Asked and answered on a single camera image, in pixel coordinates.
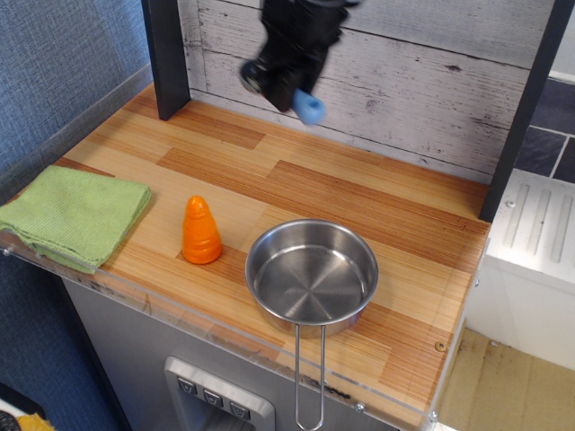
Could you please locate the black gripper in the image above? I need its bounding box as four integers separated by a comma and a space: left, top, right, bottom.
244, 1, 350, 112

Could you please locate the blue spoon with grey bowl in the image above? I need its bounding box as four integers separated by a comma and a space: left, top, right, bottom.
240, 62, 326, 126

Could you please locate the orange toy carrot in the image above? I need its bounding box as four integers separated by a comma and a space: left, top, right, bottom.
182, 196, 223, 265

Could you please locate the green folded cloth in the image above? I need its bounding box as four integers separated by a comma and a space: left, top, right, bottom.
1, 165, 151, 274

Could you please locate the clear acrylic edge guard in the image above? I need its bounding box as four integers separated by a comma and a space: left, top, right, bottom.
1, 220, 490, 430

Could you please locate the white ridged sink unit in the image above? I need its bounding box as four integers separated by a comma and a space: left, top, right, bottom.
465, 170, 574, 369

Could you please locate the silver dispenser button panel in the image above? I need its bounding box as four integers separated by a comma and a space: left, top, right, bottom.
164, 356, 276, 430

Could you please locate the yellow object at corner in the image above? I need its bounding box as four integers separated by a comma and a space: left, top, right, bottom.
16, 414, 56, 431

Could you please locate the dark grey left post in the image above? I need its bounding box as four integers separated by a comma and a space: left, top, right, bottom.
141, 0, 190, 120

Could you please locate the dark grey post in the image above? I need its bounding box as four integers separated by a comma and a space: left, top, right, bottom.
141, 0, 190, 120
479, 0, 574, 223

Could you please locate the steel pot with wire handle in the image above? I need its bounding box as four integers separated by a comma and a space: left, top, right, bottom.
244, 219, 379, 430

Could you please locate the dark grey right post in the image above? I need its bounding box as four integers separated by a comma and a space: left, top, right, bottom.
479, 0, 574, 223

